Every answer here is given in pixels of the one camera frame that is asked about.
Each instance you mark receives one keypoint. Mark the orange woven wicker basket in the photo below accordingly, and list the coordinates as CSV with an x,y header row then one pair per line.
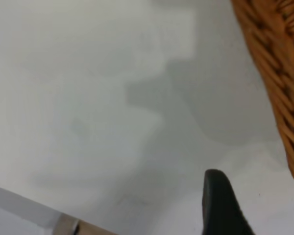
x,y
279,61

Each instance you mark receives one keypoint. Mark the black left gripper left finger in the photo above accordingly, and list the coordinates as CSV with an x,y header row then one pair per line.
x,y
220,208

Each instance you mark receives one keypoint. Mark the tan table frame bar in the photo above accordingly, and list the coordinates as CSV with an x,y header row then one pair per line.
x,y
88,226

